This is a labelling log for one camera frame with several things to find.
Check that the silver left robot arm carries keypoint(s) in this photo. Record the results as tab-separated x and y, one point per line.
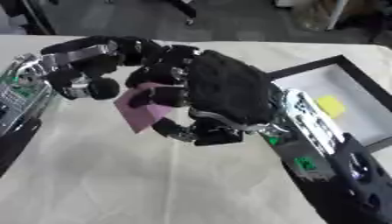
20	99

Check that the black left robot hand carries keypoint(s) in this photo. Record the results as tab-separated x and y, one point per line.
97	58

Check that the yellow block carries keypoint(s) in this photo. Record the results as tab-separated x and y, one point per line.
331	105

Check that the purple block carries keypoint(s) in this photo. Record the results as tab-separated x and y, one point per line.
143	113

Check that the black box with white inside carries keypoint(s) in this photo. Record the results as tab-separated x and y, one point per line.
352	96

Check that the black chair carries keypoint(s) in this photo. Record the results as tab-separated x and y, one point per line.
30	14

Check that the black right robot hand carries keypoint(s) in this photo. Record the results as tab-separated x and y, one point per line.
229	84

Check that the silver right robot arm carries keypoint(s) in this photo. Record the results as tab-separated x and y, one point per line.
326	151

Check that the black chair base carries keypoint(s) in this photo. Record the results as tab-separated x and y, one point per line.
178	8

